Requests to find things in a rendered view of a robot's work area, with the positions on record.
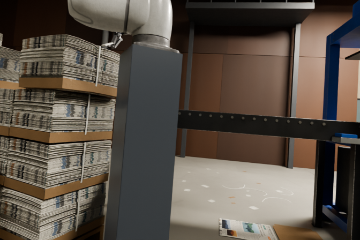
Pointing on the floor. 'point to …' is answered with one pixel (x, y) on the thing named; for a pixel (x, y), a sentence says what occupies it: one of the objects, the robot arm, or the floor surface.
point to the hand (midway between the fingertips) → (101, 32)
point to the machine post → (329, 160)
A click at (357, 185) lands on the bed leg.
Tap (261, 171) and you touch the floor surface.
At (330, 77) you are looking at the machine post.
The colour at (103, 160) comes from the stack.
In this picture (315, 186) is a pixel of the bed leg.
